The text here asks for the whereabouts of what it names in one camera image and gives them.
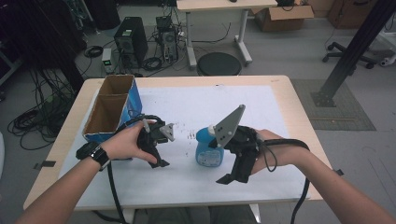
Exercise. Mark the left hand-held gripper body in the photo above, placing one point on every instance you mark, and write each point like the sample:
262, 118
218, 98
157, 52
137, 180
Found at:
148, 138

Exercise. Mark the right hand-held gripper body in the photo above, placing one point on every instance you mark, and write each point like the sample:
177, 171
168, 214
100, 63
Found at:
239, 140

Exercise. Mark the blue plastic bottle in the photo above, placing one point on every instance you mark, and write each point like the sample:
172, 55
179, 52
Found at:
207, 152

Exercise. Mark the person's left hand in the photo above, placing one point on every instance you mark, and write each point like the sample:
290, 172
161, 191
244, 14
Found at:
124, 146

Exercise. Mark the person's right hand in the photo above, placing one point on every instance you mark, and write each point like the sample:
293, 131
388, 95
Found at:
280, 154

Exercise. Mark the white table mat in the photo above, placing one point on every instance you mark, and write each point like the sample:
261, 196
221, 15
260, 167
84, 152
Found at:
193, 105

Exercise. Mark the white table leg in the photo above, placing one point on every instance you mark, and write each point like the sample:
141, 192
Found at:
255, 213
128, 216

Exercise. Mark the blue cardboard box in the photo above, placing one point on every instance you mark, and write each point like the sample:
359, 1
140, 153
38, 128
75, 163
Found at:
107, 113

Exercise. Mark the black smartwatch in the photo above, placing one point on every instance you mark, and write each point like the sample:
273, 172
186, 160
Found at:
93, 153

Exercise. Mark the black round stool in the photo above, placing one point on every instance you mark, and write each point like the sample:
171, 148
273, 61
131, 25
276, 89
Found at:
219, 63

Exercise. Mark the white power supply unit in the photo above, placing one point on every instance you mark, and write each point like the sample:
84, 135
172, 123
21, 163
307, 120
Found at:
107, 60

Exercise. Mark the small black computer tower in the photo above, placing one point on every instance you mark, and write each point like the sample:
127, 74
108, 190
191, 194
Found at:
169, 45

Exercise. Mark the black tape strip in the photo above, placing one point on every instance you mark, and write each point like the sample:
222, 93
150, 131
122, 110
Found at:
339, 172
45, 164

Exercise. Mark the large black computer tower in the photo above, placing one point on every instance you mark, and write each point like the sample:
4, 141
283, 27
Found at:
132, 40

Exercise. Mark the grey floor mat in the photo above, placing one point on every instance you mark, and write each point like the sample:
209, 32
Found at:
342, 115

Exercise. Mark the small black device box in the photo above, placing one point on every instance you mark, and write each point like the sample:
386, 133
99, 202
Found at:
163, 22

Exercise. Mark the open brown cardboard box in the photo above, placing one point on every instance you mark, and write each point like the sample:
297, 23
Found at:
281, 18

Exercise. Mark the black office chair base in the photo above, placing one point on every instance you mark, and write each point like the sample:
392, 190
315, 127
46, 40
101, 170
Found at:
342, 53

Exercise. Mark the light wooden desk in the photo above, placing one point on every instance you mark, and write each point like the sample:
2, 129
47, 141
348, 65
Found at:
224, 4

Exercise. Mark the black curtain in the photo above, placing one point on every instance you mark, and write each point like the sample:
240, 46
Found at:
53, 31

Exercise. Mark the closed brown cardboard box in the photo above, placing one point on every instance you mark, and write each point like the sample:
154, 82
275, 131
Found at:
350, 14

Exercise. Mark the black metal post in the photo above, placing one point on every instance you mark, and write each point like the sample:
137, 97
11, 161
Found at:
351, 53

